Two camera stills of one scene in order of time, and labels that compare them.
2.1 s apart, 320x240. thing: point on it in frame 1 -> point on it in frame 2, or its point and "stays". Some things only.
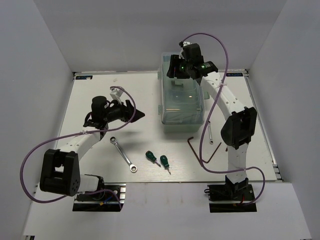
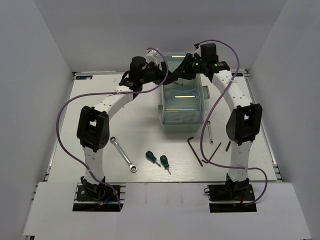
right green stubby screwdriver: x=165 y=162 stays
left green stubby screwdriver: x=150 y=156 stays
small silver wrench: x=211 y=141 stays
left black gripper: x=129 y=110 -> x=160 y=72
